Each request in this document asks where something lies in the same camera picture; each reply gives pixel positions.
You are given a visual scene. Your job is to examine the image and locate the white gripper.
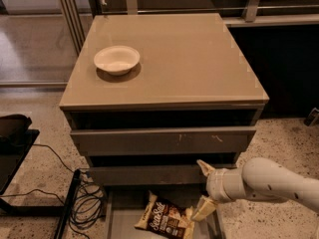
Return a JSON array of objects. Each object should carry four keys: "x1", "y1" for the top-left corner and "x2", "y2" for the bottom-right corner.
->
[{"x1": 191, "y1": 159, "x2": 244, "y2": 222}]

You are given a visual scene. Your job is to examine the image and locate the brown chip bag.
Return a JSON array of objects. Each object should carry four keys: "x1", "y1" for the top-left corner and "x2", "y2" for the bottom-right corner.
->
[{"x1": 135, "y1": 191, "x2": 194, "y2": 239}]

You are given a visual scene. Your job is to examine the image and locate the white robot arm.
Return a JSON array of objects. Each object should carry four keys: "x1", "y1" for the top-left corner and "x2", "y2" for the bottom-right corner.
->
[{"x1": 191, "y1": 157, "x2": 319, "y2": 221}]

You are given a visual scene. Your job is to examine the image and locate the grey middle drawer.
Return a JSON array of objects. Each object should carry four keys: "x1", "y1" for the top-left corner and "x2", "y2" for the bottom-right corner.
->
[{"x1": 89, "y1": 164, "x2": 206, "y2": 186}]

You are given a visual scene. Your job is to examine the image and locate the grey drawer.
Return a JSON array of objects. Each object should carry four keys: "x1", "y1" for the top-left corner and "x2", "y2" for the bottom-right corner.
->
[
  {"x1": 103, "y1": 185, "x2": 227, "y2": 239},
  {"x1": 71, "y1": 126, "x2": 255, "y2": 156},
  {"x1": 89, "y1": 164, "x2": 206, "y2": 186}
]

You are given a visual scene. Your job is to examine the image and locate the grey top drawer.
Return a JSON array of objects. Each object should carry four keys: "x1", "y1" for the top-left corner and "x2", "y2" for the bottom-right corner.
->
[{"x1": 71, "y1": 126, "x2": 255, "y2": 156}]

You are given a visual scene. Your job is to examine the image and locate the grey bottom drawer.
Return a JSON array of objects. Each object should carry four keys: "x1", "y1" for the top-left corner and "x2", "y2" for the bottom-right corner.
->
[{"x1": 103, "y1": 185, "x2": 227, "y2": 239}]

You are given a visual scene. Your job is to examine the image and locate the grey drawer cabinet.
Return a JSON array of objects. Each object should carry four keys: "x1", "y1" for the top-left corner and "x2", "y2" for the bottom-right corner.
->
[{"x1": 59, "y1": 13, "x2": 270, "y2": 195}]

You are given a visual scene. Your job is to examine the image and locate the dark bag on table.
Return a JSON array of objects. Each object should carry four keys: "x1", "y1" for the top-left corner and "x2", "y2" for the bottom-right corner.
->
[{"x1": 0, "y1": 114, "x2": 32, "y2": 152}]

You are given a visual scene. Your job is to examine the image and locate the dark object on floor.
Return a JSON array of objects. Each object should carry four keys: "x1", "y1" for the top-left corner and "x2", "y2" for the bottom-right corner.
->
[{"x1": 304, "y1": 108, "x2": 319, "y2": 126}]

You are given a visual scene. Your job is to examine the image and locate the white paper bowl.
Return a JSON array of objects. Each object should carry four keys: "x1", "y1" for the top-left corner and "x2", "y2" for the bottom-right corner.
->
[{"x1": 94, "y1": 46, "x2": 141, "y2": 76}]

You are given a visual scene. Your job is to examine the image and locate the black side table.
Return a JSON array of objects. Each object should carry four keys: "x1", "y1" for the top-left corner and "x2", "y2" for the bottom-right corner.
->
[{"x1": 0, "y1": 129, "x2": 80, "y2": 239}]

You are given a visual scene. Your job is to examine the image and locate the metal railing frame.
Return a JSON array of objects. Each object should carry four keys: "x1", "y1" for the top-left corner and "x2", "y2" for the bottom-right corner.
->
[{"x1": 58, "y1": 0, "x2": 319, "y2": 51}]

